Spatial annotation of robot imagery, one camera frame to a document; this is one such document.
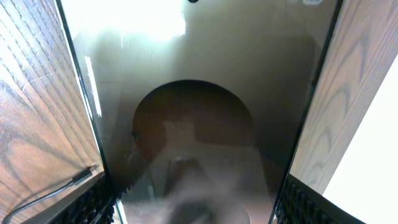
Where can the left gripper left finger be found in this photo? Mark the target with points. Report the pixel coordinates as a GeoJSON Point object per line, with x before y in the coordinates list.
{"type": "Point", "coordinates": [91, 203]}

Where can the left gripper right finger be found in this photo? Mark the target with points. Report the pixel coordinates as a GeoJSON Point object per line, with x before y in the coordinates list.
{"type": "Point", "coordinates": [298, 203]}

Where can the Galaxy S25 Ultra smartphone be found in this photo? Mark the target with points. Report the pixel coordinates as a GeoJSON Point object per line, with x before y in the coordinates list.
{"type": "Point", "coordinates": [197, 106]}

